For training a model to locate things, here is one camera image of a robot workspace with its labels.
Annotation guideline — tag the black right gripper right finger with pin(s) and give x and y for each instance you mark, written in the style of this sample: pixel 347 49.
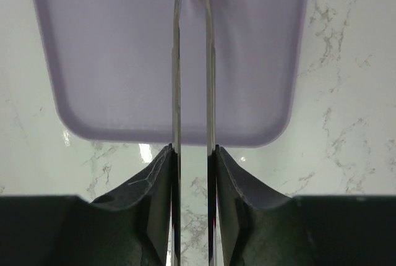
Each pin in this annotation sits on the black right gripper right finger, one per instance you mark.
pixel 261 226

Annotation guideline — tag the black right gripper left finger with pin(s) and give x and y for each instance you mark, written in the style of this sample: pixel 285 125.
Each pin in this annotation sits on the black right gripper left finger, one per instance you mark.
pixel 128 225

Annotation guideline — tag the metal tongs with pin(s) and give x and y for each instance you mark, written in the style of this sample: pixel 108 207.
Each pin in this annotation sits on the metal tongs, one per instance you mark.
pixel 193 94

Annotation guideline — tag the lilac plastic tray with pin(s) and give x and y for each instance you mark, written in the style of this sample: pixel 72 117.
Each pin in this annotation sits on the lilac plastic tray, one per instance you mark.
pixel 110 63

